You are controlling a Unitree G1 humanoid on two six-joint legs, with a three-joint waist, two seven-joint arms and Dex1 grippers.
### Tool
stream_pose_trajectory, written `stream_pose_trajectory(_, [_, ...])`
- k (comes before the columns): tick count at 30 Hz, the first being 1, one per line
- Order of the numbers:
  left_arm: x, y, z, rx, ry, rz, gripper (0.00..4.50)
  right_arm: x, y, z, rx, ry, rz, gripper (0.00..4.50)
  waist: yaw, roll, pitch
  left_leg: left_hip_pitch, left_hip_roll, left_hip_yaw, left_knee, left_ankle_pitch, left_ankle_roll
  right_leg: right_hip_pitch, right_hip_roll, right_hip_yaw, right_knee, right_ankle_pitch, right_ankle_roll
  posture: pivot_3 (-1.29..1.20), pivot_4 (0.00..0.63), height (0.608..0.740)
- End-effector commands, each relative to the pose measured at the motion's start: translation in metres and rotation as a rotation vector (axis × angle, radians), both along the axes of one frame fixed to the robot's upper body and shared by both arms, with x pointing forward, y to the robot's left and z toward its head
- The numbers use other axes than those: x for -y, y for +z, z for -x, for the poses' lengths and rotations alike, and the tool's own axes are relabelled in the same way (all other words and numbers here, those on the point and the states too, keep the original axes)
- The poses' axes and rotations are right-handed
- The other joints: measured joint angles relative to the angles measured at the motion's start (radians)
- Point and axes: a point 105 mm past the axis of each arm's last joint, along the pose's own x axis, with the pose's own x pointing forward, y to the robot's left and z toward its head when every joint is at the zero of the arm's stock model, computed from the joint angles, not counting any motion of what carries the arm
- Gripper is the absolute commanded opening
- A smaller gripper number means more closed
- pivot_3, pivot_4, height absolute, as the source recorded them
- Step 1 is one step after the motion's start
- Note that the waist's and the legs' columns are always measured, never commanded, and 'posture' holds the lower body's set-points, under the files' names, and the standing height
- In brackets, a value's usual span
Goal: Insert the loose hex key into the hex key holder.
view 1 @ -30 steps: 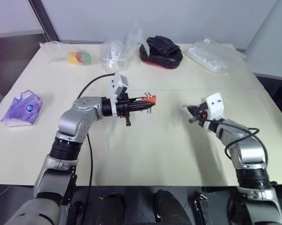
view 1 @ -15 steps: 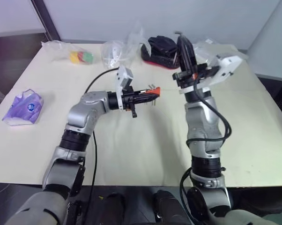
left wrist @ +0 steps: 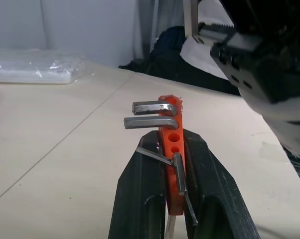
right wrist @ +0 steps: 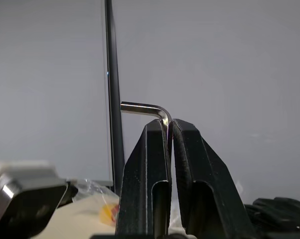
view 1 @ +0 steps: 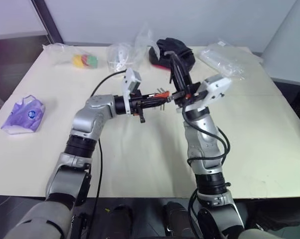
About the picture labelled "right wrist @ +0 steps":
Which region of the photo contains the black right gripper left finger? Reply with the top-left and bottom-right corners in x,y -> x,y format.
114,118 -> 172,236

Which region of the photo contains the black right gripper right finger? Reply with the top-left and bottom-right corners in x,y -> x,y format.
170,119 -> 256,237

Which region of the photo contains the silver hex key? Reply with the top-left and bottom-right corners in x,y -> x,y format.
120,101 -> 174,148

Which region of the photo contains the clear plastic bag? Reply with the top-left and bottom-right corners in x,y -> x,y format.
66,177 -> 121,203

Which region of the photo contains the yellow and red small item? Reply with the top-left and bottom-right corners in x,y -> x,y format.
99,202 -> 120,224

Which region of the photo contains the black vertical pole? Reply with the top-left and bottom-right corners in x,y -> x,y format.
104,0 -> 126,198

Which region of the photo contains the black cable bundle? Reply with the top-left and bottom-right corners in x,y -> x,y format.
243,196 -> 300,239

